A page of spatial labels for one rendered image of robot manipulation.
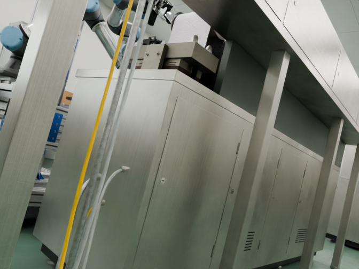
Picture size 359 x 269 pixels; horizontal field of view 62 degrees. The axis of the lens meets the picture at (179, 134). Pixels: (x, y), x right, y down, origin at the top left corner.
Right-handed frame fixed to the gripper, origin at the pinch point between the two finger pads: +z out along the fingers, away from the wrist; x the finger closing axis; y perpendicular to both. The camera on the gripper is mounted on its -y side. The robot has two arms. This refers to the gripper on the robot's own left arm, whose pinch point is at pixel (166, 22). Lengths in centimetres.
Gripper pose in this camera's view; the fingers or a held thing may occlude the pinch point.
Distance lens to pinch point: 171.3
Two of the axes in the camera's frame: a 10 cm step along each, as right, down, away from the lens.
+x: 6.4, 2.0, 7.4
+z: 4.1, 7.3, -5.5
